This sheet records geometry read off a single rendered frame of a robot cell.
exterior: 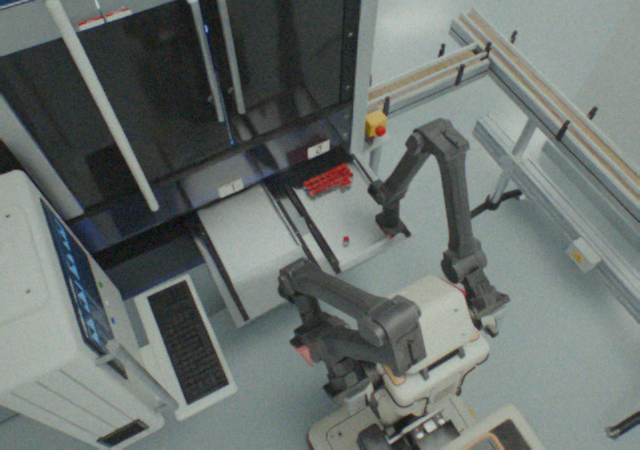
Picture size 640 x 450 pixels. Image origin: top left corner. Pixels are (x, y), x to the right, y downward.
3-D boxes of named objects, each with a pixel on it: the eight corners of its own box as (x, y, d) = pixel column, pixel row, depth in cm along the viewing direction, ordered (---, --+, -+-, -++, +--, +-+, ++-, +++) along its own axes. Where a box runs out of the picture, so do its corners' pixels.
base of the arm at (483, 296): (476, 321, 150) (512, 300, 153) (465, 293, 149) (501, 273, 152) (459, 313, 158) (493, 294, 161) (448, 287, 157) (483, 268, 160)
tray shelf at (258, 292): (182, 215, 205) (180, 213, 203) (349, 141, 224) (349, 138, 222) (237, 328, 183) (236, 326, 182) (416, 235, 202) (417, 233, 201)
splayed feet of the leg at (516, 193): (445, 226, 303) (450, 213, 291) (518, 188, 316) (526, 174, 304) (453, 238, 299) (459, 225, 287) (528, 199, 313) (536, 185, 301)
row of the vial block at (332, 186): (309, 197, 207) (308, 191, 203) (351, 178, 212) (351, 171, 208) (311, 202, 206) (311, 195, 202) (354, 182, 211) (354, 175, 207)
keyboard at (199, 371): (147, 297, 194) (145, 295, 192) (186, 280, 198) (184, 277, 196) (187, 406, 176) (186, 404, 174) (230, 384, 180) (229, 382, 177)
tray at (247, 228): (193, 207, 204) (192, 202, 201) (259, 178, 212) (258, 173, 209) (232, 283, 189) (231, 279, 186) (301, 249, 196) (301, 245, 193)
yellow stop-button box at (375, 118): (359, 125, 216) (360, 112, 209) (375, 117, 218) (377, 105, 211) (370, 138, 212) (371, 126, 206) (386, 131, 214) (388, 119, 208)
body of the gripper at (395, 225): (390, 210, 194) (390, 197, 188) (407, 231, 188) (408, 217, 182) (374, 218, 192) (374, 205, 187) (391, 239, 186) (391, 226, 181)
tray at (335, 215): (293, 192, 208) (292, 187, 205) (353, 164, 216) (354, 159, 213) (339, 266, 193) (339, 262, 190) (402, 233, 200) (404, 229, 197)
